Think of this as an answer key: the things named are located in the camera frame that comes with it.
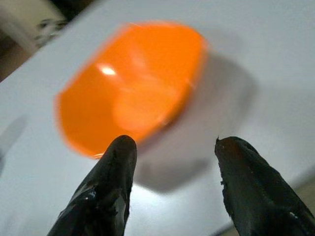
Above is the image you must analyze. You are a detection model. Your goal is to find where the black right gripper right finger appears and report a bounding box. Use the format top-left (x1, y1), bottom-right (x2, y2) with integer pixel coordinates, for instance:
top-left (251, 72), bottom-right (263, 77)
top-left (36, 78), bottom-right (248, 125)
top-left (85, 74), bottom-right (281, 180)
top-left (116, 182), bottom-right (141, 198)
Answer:
top-left (214, 136), bottom-right (315, 236)

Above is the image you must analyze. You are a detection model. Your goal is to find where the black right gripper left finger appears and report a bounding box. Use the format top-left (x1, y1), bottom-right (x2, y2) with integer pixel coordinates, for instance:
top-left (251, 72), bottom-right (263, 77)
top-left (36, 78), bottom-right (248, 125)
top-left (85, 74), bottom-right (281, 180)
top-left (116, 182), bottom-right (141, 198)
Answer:
top-left (48, 134), bottom-right (138, 236)

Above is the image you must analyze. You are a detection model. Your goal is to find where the orange plastic bowl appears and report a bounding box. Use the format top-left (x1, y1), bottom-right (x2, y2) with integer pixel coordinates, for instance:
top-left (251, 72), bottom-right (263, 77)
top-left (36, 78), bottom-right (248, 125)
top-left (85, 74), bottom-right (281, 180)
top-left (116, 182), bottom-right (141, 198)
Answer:
top-left (54, 21), bottom-right (210, 160)

